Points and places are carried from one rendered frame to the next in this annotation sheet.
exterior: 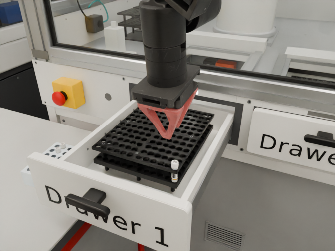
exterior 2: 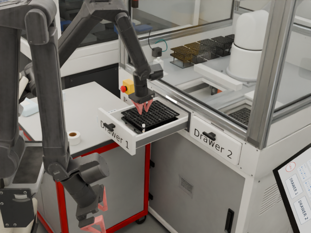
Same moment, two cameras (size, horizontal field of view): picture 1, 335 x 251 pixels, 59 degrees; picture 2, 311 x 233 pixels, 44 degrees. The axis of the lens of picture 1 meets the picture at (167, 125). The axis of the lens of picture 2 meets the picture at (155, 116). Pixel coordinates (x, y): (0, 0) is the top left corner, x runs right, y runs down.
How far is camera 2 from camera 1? 1.31 m
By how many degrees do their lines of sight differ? 22
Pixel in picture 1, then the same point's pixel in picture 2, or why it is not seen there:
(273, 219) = (204, 178)
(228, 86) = (186, 102)
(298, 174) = (210, 153)
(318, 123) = (211, 128)
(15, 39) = not seen: hidden behind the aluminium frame
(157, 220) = (126, 138)
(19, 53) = not seen: hidden behind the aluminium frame
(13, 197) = (90, 125)
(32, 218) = (95, 133)
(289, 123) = (202, 125)
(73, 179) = (108, 119)
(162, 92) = (135, 98)
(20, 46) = not seen: hidden behind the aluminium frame
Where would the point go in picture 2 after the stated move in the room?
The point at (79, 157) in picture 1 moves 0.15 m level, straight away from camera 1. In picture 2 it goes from (116, 114) to (122, 101)
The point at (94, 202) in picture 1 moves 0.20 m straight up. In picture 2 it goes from (110, 126) to (109, 86)
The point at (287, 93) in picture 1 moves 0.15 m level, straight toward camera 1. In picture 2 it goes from (204, 112) to (179, 122)
